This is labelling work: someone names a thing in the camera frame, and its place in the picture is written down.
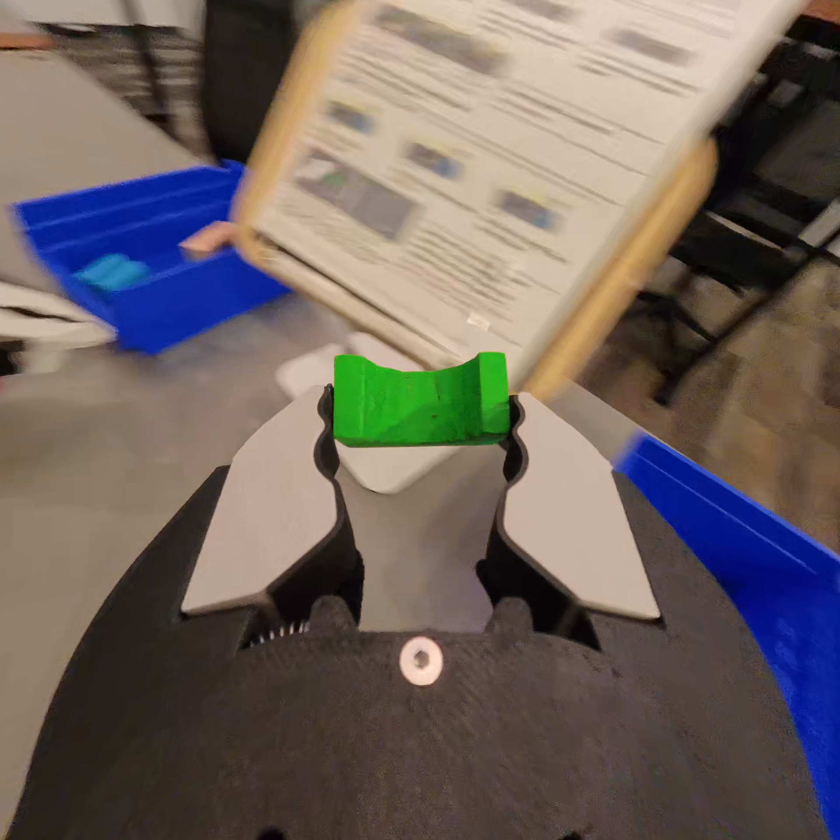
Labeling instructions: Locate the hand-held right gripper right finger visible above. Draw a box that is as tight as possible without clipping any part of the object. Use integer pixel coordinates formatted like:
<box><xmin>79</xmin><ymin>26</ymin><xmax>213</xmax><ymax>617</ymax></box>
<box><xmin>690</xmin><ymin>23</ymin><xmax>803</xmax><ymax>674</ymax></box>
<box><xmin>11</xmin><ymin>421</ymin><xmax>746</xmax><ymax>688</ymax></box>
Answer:
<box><xmin>476</xmin><ymin>392</ymin><xmax>662</xmax><ymax>634</ymax></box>

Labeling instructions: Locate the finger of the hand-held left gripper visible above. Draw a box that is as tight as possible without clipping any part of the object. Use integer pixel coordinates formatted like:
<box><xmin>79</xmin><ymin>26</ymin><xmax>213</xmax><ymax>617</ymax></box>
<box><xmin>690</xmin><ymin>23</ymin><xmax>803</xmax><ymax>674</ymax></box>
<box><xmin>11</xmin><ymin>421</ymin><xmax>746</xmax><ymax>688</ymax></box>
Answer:
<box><xmin>0</xmin><ymin>318</ymin><xmax>119</xmax><ymax>352</ymax></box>
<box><xmin>0</xmin><ymin>281</ymin><xmax>89</xmax><ymax>322</ymax></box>

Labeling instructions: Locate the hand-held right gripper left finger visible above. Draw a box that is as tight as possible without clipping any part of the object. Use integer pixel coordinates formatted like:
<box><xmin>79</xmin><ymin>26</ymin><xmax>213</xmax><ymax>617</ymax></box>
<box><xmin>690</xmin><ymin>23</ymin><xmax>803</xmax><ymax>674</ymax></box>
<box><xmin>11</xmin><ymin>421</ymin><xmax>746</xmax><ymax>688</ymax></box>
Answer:
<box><xmin>180</xmin><ymin>385</ymin><xmax>365</xmax><ymax>624</ymax></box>

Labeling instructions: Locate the blue wooden cylinder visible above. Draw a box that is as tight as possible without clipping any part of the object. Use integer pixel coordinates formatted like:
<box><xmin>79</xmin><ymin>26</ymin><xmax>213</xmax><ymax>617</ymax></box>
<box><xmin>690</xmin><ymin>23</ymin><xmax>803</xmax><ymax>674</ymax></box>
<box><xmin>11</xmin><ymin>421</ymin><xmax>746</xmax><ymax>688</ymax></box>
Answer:
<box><xmin>75</xmin><ymin>255</ymin><xmax>151</xmax><ymax>293</ymax></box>

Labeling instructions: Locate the blue plastic bin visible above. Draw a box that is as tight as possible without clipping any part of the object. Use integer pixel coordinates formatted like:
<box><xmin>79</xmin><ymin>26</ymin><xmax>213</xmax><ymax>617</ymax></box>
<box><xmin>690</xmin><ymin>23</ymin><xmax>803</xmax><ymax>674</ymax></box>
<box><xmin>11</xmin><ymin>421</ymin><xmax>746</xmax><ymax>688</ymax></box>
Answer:
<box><xmin>613</xmin><ymin>433</ymin><xmax>840</xmax><ymax>821</ymax></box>
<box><xmin>13</xmin><ymin>161</ymin><xmax>291</xmax><ymax>355</ymax></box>

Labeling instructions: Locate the green wooden block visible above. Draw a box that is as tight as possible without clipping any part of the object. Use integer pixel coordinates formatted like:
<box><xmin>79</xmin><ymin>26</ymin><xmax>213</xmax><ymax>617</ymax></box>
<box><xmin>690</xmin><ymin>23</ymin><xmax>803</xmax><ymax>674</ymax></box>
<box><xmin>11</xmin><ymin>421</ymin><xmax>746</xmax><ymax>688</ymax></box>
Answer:
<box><xmin>333</xmin><ymin>352</ymin><xmax>511</xmax><ymax>448</ymax></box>

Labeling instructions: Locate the natural wooden arch block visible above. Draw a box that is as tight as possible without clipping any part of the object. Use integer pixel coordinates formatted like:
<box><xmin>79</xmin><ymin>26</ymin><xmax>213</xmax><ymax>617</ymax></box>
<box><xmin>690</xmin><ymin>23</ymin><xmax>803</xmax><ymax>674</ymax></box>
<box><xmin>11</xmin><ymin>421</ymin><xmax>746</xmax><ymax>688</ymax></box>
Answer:
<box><xmin>178</xmin><ymin>222</ymin><xmax>237</xmax><ymax>260</ymax></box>

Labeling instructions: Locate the white document stand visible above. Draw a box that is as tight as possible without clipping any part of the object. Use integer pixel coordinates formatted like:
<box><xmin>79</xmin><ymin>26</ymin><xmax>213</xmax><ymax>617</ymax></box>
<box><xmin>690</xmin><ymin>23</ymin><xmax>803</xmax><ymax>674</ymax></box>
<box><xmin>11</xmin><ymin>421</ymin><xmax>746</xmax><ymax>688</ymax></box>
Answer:
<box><xmin>233</xmin><ymin>0</ymin><xmax>815</xmax><ymax>494</ymax></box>

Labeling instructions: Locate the black office chair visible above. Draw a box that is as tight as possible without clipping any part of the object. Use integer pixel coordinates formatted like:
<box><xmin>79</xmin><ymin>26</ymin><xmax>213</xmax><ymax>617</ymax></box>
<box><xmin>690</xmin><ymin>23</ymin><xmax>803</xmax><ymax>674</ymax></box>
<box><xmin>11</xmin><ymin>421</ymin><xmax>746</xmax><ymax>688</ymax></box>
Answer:
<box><xmin>202</xmin><ymin>0</ymin><xmax>298</xmax><ymax>163</ymax></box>
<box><xmin>633</xmin><ymin>217</ymin><xmax>840</xmax><ymax>408</ymax></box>

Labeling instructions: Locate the printed instruction sheet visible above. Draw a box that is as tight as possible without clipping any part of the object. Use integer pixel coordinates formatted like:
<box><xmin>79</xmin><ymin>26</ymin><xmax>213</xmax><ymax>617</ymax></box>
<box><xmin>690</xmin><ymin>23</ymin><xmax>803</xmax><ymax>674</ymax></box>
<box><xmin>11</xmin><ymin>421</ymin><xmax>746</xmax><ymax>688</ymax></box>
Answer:
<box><xmin>252</xmin><ymin>0</ymin><xmax>808</xmax><ymax>349</ymax></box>

